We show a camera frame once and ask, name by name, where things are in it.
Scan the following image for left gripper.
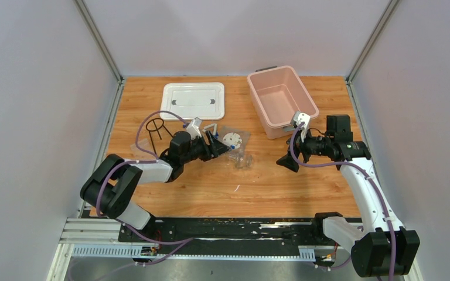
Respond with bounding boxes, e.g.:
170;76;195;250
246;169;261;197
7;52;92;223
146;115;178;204
182;130;232;165

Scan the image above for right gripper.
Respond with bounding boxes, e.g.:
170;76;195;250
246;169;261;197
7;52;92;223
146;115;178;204
276;126;332;172

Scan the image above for glass flask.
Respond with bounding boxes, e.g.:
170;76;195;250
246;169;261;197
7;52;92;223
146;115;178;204
230;152;253;169

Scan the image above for white clay triangle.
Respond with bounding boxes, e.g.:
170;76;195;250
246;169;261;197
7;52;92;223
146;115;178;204
202;123;219;139

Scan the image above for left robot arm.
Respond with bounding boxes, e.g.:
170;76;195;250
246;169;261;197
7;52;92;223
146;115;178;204
80;131;231;242

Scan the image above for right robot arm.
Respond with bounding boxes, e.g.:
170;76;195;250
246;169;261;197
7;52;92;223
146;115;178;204
277;112;420;280

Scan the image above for white plastic lid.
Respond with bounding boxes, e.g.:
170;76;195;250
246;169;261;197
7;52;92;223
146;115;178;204
159;82;225;121

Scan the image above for black metal tripod stand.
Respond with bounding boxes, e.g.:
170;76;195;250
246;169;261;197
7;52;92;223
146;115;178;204
145;118;173;154

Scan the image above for pink plastic bin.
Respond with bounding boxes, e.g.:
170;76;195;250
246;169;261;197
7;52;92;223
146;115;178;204
247;66;319;139

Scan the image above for clear test tube rack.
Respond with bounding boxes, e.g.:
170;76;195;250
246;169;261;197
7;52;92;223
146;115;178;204
130;138;152;155

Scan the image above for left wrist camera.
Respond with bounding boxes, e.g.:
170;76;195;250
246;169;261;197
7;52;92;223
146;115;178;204
186;117;202;140

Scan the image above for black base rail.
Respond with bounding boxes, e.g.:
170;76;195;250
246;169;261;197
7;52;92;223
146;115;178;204
140;217;345;257

